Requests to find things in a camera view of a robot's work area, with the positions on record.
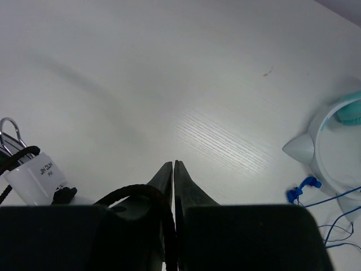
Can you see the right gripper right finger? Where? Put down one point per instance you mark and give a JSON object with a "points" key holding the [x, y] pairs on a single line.
{"points": [[187, 194]]}

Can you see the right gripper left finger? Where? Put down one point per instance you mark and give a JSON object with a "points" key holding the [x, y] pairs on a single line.
{"points": [[137, 233]]}

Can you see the white black over-ear headphones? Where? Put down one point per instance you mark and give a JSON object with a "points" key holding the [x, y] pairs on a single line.
{"points": [[30, 173]]}

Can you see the teal white cat-ear headphones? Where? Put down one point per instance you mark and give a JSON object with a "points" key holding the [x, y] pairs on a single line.
{"points": [[331, 148]]}

